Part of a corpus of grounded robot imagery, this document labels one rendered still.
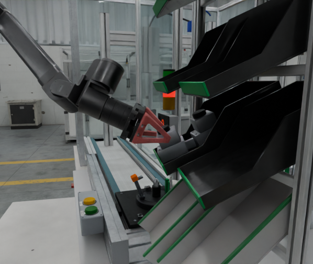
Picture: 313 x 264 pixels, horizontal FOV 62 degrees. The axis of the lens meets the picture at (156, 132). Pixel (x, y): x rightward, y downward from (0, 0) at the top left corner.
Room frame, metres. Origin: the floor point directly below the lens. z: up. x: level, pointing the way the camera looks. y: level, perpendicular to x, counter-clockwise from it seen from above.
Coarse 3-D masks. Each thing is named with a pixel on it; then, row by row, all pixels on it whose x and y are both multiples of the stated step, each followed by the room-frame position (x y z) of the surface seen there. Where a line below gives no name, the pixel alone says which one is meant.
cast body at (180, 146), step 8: (168, 128) 0.56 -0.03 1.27; (160, 136) 0.55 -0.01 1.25; (176, 136) 0.55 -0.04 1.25; (160, 144) 0.55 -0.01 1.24; (168, 144) 0.55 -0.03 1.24; (176, 144) 0.55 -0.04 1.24; (184, 144) 0.55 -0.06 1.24; (192, 144) 0.57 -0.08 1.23; (160, 152) 0.55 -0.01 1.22; (168, 152) 0.55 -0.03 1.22; (176, 152) 0.55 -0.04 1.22; (184, 152) 0.55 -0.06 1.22; (168, 160) 0.55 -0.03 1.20
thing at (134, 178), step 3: (135, 174) 0.81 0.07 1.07; (132, 177) 0.80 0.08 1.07; (135, 177) 0.80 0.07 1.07; (138, 177) 0.81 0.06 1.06; (141, 177) 0.81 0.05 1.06; (132, 180) 0.80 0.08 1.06; (135, 180) 0.80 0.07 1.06; (135, 183) 0.80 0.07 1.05; (138, 183) 0.80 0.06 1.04; (138, 186) 0.80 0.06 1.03; (138, 189) 0.80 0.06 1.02; (138, 192) 0.81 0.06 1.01; (141, 192) 0.81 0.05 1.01; (141, 195) 0.81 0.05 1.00
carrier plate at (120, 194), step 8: (120, 192) 0.90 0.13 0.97; (128, 192) 0.90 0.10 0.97; (136, 192) 0.90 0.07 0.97; (120, 200) 0.84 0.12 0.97; (128, 200) 0.84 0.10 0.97; (120, 208) 0.81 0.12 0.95; (128, 208) 0.78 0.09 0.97; (136, 208) 0.78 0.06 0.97; (128, 216) 0.73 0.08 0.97; (136, 216) 0.73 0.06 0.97; (128, 224) 0.70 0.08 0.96; (136, 224) 0.68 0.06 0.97
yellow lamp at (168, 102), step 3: (165, 99) 1.03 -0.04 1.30; (168, 99) 1.02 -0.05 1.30; (171, 99) 1.02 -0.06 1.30; (174, 99) 1.04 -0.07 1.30; (165, 102) 1.03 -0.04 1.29; (168, 102) 1.02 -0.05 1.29; (171, 102) 1.02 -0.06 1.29; (174, 102) 1.04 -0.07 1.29; (165, 105) 1.03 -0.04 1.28; (168, 105) 1.02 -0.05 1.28; (171, 105) 1.02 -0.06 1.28; (174, 105) 1.04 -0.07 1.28; (165, 108) 1.03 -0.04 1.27; (168, 108) 1.02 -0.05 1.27; (171, 108) 1.03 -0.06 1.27; (174, 108) 1.04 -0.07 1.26
